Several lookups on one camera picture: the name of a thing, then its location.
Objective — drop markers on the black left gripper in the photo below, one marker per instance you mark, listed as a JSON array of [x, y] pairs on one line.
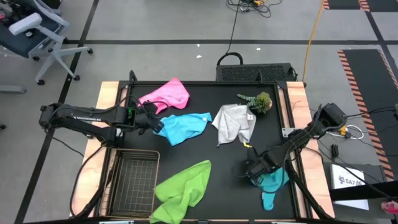
[[144, 119]]

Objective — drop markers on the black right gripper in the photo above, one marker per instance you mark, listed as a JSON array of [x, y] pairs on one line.
[[264, 163]]

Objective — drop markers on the teal microfiber towel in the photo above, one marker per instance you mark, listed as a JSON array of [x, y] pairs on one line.
[[275, 183]]

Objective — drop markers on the light blue microfiber towel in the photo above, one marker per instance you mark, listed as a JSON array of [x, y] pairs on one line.
[[183, 127]]

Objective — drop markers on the pink microfiber towel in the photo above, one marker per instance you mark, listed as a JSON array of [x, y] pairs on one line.
[[171, 93]]

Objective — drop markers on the white waffle weave towel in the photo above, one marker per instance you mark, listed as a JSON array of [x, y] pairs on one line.
[[233, 123]]

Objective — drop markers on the green microfiber towel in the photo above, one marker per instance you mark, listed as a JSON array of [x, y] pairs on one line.
[[183, 189]]

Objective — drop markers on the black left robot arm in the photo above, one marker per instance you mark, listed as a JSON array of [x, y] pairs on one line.
[[62, 116]]

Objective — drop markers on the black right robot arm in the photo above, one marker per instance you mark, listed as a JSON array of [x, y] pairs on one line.
[[331, 116]]

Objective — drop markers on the small potted artificial plant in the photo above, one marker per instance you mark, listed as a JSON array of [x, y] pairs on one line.
[[262, 102]]

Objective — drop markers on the white printed cardboard box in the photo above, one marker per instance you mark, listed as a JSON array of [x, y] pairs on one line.
[[349, 186]]

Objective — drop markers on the black perforated equipment box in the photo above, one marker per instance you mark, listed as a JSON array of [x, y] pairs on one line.
[[248, 73]]

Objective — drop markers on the black metal bar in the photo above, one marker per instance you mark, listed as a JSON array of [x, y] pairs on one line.
[[363, 191]]

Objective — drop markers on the black mat with hazard stripes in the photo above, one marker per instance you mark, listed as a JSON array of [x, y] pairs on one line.
[[382, 4], [342, 3], [370, 93]]

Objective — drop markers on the pink red patterned item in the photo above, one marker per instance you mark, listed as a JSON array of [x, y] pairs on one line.
[[390, 207]]

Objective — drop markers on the grey metal bar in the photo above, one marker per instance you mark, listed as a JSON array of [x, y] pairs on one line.
[[12, 89]]

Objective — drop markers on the grey office chair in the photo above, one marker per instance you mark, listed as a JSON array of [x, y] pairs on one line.
[[18, 40]]

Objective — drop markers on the grey metal bracket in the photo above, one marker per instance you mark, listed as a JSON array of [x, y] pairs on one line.
[[287, 132]]

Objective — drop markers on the black metal table frame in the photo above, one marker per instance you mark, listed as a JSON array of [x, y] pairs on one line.
[[202, 82]]

